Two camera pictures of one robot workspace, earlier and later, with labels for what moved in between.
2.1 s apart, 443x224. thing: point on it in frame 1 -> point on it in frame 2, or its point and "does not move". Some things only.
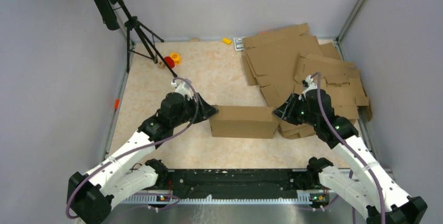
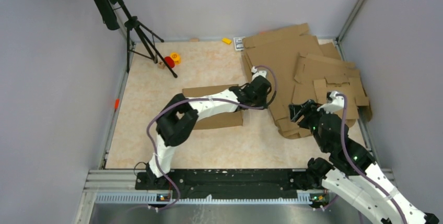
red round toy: [170, 61] does not move
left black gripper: [205, 110] -> [262, 104]
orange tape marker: [116, 104] does not move
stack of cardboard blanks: [279, 61] does not move
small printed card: [239, 43] does not move
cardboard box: [244, 122] -> [235, 118]
